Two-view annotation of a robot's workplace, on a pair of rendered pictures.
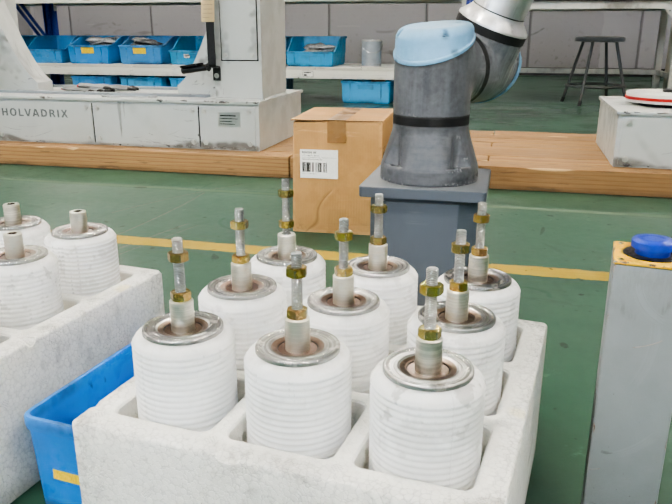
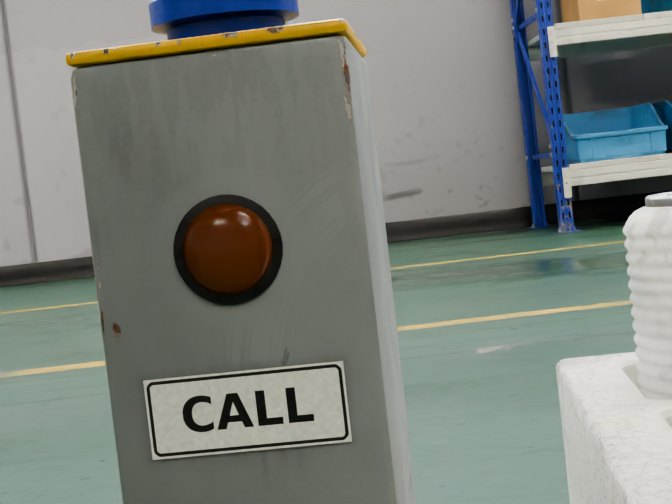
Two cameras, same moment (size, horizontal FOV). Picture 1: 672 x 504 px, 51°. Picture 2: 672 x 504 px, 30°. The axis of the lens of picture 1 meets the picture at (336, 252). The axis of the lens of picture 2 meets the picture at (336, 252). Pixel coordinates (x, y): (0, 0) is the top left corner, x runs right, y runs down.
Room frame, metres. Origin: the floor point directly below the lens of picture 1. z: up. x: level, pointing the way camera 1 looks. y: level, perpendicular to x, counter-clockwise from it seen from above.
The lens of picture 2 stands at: (0.98, -0.37, 0.27)
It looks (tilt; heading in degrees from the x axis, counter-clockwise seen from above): 3 degrees down; 165
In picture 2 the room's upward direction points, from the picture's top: 6 degrees counter-clockwise
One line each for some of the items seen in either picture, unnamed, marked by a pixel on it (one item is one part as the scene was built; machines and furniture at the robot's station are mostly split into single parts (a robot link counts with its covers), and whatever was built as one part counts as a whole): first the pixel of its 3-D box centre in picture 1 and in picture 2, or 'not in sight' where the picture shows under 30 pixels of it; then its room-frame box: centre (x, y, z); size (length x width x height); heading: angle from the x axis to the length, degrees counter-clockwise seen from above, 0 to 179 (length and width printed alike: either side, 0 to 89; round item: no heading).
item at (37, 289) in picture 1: (25, 323); not in sight; (0.83, 0.40, 0.16); 0.10 x 0.10 x 0.18
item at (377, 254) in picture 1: (377, 256); not in sight; (0.79, -0.05, 0.26); 0.02 x 0.02 x 0.03
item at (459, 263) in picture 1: (459, 268); not in sight; (0.64, -0.12, 0.30); 0.01 x 0.01 x 0.08
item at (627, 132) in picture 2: not in sight; (605, 133); (-3.61, 2.03, 0.36); 0.50 x 0.38 x 0.21; 167
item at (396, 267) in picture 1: (377, 267); not in sight; (0.79, -0.05, 0.25); 0.08 x 0.08 x 0.01
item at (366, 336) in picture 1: (343, 380); not in sight; (0.68, -0.01, 0.16); 0.10 x 0.10 x 0.18
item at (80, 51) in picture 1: (103, 49); not in sight; (6.00, 1.90, 0.36); 0.50 x 0.38 x 0.21; 166
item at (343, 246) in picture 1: (343, 254); not in sight; (0.68, -0.01, 0.30); 0.01 x 0.01 x 0.08
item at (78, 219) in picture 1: (78, 222); not in sight; (0.94, 0.36, 0.26); 0.02 x 0.02 x 0.03
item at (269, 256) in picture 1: (287, 256); not in sight; (0.83, 0.06, 0.25); 0.08 x 0.08 x 0.01
